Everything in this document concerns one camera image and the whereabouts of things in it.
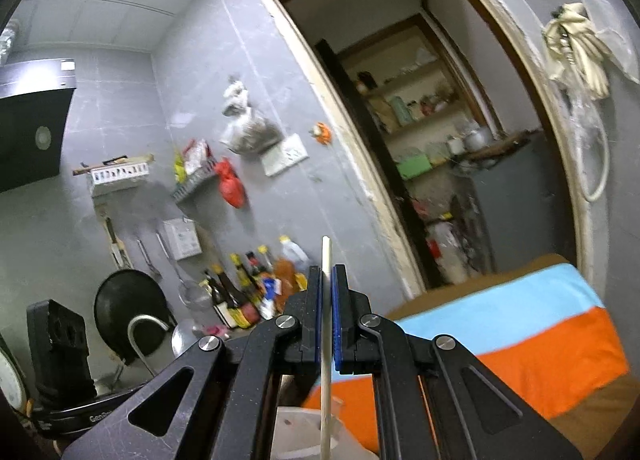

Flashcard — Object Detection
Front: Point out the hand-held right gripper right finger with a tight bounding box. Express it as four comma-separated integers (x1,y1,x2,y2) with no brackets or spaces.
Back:
332,264,584,460

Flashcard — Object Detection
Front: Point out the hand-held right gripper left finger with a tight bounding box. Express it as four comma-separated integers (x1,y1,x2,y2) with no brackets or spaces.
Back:
60,265,326,460

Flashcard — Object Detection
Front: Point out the white plastic utensil holder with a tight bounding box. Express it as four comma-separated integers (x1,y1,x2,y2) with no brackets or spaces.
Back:
272,392,379,460

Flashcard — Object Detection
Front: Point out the blue and white packet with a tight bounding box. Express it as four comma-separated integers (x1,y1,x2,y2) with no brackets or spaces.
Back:
259,277,282,319

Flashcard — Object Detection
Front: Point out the large oil jug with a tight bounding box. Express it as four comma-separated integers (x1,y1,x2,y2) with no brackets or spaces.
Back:
277,235,311,287

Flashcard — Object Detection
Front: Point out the soy sauce bottle yellow label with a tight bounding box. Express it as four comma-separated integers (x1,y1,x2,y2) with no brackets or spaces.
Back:
214,264,257,330

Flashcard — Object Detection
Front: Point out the dark bottle red label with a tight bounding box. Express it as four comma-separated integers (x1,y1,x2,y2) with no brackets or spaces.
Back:
246,251,271,291

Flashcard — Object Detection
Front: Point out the black round pan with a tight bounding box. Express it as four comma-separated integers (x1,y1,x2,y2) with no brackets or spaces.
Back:
93,268,171,367

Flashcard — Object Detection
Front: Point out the clear bottle yellow cap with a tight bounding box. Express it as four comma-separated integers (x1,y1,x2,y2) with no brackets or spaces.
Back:
257,245,276,276

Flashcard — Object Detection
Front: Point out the slim dark sauce bottle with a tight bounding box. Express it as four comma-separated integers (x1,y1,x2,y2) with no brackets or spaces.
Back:
229,253,262,312

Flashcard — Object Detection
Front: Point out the curved metal faucet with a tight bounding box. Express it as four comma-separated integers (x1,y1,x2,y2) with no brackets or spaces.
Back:
127,313,174,382

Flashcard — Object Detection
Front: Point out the hanging mesh strainer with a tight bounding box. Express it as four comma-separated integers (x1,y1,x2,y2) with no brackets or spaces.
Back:
155,232,214,312

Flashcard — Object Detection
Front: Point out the red plastic bag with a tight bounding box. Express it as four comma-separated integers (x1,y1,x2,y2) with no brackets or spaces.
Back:
214,157,247,210

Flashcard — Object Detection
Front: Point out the colourful striped blanket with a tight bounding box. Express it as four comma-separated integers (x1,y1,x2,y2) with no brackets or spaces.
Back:
300,253,640,460

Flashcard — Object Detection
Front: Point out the clear bag of dried goods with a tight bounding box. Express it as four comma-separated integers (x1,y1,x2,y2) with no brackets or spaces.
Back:
219,74,284,156

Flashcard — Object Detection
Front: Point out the red and white packet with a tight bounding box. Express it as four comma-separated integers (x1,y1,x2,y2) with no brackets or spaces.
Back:
183,138,214,177

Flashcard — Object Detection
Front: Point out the grey cabinet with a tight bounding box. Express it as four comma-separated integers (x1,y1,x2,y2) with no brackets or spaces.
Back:
452,132,572,282

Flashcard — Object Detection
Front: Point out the black range hood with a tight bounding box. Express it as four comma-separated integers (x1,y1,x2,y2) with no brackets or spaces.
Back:
0,58,76,194

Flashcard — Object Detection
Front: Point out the green jar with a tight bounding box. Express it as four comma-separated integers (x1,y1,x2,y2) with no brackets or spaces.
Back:
389,96,412,127

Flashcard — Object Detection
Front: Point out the metal pot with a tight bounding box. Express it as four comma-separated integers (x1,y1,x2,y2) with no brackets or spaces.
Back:
462,125,494,151

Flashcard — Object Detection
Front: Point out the wooden shelf unit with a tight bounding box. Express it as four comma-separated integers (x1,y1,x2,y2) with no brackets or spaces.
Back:
315,14,502,182

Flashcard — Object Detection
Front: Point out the wooden door frame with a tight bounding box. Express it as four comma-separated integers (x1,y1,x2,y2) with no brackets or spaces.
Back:
257,0,597,302

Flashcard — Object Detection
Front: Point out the white wall box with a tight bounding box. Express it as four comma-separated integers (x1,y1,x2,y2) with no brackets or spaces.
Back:
162,218,203,261

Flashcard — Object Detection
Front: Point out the white wall socket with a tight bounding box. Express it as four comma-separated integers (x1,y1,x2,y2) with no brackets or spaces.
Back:
260,133,309,177

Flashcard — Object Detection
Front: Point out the white plastic wall basket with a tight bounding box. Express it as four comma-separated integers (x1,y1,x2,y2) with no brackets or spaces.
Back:
85,162,154,199

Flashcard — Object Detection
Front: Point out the white hose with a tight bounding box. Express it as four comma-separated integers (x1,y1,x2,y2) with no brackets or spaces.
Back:
569,89,612,202

